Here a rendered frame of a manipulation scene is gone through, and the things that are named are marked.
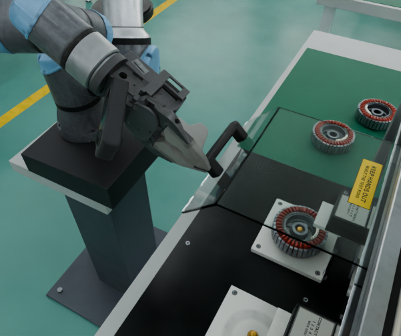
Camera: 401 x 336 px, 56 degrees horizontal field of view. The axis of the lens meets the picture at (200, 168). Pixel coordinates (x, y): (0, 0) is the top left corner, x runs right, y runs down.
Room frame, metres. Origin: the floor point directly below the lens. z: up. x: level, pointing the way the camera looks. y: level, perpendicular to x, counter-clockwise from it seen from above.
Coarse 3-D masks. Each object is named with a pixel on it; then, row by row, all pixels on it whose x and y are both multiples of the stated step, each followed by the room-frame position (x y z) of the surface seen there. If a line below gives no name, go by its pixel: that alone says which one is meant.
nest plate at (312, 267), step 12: (264, 228) 0.47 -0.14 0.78; (264, 240) 0.44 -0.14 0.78; (264, 252) 0.41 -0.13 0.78; (276, 252) 0.41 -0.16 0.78; (324, 252) 0.41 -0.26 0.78; (288, 264) 0.38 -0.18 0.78; (300, 264) 0.38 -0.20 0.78; (312, 264) 0.38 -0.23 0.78; (324, 264) 0.38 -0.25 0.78; (312, 276) 0.36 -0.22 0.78
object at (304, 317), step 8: (280, 312) 0.24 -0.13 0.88; (296, 312) 0.23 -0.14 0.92; (304, 312) 0.23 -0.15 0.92; (312, 312) 0.23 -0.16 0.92; (280, 320) 0.23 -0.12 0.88; (288, 320) 0.23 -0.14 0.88; (296, 320) 0.21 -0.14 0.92; (304, 320) 0.21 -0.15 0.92; (312, 320) 0.21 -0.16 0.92; (320, 320) 0.21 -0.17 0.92; (328, 320) 0.21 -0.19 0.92; (272, 328) 0.22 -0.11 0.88; (280, 328) 0.22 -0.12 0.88; (288, 328) 0.20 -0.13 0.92; (296, 328) 0.20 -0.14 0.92; (304, 328) 0.20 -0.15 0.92; (312, 328) 0.20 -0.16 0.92; (320, 328) 0.20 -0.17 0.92; (328, 328) 0.20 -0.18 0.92
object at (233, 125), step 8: (232, 128) 0.47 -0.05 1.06; (240, 128) 0.48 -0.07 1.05; (224, 136) 0.45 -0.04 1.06; (240, 136) 0.47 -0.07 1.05; (216, 144) 0.44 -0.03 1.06; (224, 144) 0.44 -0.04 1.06; (208, 152) 0.42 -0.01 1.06; (216, 152) 0.42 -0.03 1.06; (208, 160) 0.40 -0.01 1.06; (216, 168) 0.39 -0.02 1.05; (216, 176) 0.39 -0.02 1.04
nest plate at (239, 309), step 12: (228, 300) 0.31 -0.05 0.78; (240, 300) 0.31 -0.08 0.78; (252, 300) 0.31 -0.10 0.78; (228, 312) 0.28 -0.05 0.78; (240, 312) 0.28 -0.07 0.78; (252, 312) 0.28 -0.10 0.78; (264, 312) 0.28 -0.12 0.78; (216, 324) 0.26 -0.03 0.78; (228, 324) 0.26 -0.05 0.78; (240, 324) 0.26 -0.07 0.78; (252, 324) 0.26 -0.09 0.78; (264, 324) 0.26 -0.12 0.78
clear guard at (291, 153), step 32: (256, 128) 0.49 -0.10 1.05; (288, 128) 0.47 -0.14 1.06; (320, 128) 0.47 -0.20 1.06; (224, 160) 0.44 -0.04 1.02; (256, 160) 0.40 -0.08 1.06; (288, 160) 0.40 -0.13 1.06; (320, 160) 0.40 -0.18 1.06; (352, 160) 0.40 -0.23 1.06; (384, 160) 0.40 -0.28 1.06; (224, 192) 0.33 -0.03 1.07; (256, 192) 0.33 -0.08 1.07; (288, 192) 0.33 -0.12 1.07; (320, 192) 0.33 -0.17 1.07; (384, 192) 0.33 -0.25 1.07; (288, 224) 0.28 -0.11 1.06; (320, 224) 0.28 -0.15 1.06; (352, 224) 0.28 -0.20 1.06; (352, 256) 0.24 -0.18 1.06
